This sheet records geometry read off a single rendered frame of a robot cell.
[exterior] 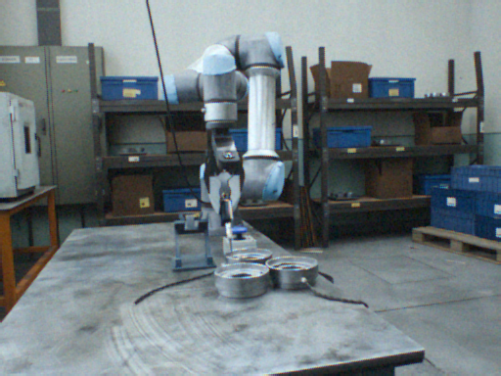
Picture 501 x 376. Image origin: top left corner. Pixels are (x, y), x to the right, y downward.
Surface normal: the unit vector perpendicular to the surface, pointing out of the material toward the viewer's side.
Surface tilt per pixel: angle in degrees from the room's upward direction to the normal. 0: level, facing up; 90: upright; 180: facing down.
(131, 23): 90
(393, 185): 91
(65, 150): 90
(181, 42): 90
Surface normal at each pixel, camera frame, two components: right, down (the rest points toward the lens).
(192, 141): 0.28, -0.03
